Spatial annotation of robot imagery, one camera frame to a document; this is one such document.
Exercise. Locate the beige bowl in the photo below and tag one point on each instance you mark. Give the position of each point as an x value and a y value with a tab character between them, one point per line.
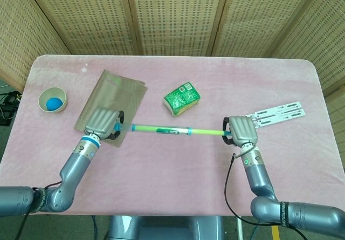
58	93

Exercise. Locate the blue ball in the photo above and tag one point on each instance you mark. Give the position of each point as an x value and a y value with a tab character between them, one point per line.
54	103

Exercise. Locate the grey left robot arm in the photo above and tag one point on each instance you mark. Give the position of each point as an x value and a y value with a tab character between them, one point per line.
75	167

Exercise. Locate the woven bamboo folding screen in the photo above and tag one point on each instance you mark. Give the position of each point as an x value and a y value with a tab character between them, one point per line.
175	16

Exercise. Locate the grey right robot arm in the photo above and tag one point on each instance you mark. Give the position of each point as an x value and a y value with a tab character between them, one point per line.
258	175

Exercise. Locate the brown woven placemat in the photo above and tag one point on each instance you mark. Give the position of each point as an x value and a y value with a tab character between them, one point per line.
116	97

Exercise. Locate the green tissue pack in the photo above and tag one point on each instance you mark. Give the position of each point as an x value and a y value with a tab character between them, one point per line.
182	98

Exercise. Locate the pink fleece table cloth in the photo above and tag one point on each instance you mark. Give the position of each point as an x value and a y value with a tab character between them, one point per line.
161	170

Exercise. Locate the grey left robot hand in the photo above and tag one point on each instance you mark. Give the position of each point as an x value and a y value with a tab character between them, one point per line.
101	120

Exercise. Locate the grey robot torso base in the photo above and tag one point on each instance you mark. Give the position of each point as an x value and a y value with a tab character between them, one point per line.
161	229

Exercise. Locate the white plastic folding stand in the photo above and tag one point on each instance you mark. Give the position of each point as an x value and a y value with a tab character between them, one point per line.
280	113

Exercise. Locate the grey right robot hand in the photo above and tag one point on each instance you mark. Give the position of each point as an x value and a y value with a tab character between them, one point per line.
242	129

